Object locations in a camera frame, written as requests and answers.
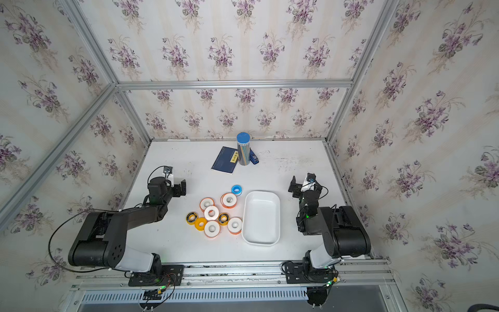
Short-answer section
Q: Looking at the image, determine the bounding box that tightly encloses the orange tape roll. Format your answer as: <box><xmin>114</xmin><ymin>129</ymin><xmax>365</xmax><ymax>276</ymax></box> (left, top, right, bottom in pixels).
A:
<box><xmin>220</xmin><ymin>192</ymin><xmax>238</xmax><ymax>209</ymax></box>
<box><xmin>204</xmin><ymin>220</ymin><xmax>220</xmax><ymax>239</ymax></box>
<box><xmin>227</xmin><ymin>217</ymin><xmax>242</xmax><ymax>235</ymax></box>
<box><xmin>200</xmin><ymin>197</ymin><xmax>214</xmax><ymax>212</ymax></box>
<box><xmin>204</xmin><ymin>205</ymin><xmax>220</xmax><ymax>221</ymax></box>

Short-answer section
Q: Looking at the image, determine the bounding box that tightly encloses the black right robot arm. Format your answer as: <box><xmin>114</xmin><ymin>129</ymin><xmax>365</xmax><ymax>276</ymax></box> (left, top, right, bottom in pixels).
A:
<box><xmin>288</xmin><ymin>173</ymin><xmax>372</xmax><ymax>270</ymax></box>

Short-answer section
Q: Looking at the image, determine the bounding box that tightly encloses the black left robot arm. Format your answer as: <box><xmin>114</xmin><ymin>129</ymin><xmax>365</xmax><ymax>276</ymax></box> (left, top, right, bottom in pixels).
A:
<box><xmin>68</xmin><ymin>176</ymin><xmax>187</xmax><ymax>276</ymax></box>

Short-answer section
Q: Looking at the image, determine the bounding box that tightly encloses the yellow black tape roll left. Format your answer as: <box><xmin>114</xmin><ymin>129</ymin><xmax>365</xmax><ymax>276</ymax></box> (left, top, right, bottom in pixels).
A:
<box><xmin>186</xmin><ymin>211</ymin><xmax>198</xmax><ymax>225</ymax></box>

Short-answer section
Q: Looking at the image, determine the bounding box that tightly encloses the yellow black tape roll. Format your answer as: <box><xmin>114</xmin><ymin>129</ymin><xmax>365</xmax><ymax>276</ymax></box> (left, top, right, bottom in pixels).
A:
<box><xmin>217</xmin><ymin>213</ymin><xmax>230</xmax><ymax>226</ymax></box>
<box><xmin>186</xmin><ymin>211</ymin><xmax>198</xmax><ymax>225</ymax></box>

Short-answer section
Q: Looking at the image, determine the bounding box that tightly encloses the plain yellow tape roll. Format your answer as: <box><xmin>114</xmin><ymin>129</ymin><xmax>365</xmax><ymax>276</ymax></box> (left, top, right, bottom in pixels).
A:
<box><xmin>194</xmin><ymin>217</ymin><xmax>207</xmax><ymax>231</ymax></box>

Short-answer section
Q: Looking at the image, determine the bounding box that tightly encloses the white plastic storage box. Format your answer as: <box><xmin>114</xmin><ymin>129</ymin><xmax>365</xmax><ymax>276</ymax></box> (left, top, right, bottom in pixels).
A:
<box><xmin>241</xmin><ymin>191</ymin><xmax>281</xmax><ymax>247</ymax></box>

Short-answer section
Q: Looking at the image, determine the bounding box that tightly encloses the yellow black tape roll right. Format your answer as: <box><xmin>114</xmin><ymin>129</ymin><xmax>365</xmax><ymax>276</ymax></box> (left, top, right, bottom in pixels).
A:
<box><xmin>217</xmin><ymin>213</ymin><xmax>230</xmax><ymax>226</ymax></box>

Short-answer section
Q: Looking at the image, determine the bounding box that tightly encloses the blue sealing tape roll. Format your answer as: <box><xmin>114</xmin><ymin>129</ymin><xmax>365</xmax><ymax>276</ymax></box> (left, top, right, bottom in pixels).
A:
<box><xmin>231</xmin><ymin>185</ymin><xmax>242</xmax><ymax>196</ymax></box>

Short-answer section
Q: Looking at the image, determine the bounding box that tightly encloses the dark blue book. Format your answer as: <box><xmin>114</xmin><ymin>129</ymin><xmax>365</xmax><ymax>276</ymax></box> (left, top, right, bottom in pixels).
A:
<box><xmin>211</xmin><ymin>146</ymin><xmax>239</xmax><ymax>174</ymax></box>

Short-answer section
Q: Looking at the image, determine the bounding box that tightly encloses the striped cylinder with blue lid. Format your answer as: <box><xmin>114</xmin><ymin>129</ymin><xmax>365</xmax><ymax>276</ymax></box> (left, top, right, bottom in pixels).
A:
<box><xmin>237</xmin><ymin>132</ymin><xmax>251</xmax><ymax>166</ymax></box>

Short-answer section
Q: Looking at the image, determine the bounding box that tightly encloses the small circuit board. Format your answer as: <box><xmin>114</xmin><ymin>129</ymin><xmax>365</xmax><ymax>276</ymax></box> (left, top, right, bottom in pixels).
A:
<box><xmin>142</xmin><ymin>289</ymin><xmax>164</xmax><ymax>301</ymax></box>

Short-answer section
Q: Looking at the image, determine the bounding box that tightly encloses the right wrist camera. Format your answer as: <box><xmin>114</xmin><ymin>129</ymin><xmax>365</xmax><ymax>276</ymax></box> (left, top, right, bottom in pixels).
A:
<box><xmin>301</xmin><ymin>173</ymin><xmax>317</xmax><ymax>192</ymax></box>

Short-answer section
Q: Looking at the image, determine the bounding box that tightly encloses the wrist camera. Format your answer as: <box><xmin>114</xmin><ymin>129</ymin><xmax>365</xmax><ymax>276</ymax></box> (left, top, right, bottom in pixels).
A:
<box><xmin>163</xmin><ymin>166</ymin><xmax>174</xmax><ymax>185</ymax></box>
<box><xmin>301</xmin><ymin>173</ymin><xmax>317</xmax><ymax>192</ymax></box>

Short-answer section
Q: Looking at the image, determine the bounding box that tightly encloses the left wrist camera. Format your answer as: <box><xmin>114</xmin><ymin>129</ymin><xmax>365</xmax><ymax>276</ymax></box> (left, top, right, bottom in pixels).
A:
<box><xmin>163</xmin><ymin>166</ymin><xmax>174</xmax><ymax>185</ymax></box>

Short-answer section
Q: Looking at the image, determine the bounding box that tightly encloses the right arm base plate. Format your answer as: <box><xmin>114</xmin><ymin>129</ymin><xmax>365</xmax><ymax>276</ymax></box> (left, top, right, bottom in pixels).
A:
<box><xmin>281</xmin><ymin>261</ymin><xmax>340</xmax><ymax>286</ymax></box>

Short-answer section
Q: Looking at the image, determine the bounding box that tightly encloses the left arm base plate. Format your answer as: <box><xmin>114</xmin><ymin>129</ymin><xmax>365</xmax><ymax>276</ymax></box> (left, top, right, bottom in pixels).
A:
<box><xmin>128</xmin><ymin>265</ymin><xmax>185</xmax><ymax>287</ymax></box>

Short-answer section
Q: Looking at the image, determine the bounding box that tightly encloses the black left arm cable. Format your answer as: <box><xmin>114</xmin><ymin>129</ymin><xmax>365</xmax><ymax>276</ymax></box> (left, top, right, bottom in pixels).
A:
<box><xmin>47</xmin><ymin>210</ymin><xmax>118</xmax><ymax>274</ymax></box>

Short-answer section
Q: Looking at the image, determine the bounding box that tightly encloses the aluminium mounting rail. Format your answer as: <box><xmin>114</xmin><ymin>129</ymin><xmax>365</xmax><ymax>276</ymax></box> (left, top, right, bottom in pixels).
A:
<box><xmin>70</xmin><ymin>259</ymin><xmax>396</xmax><ymax>291</ymax></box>

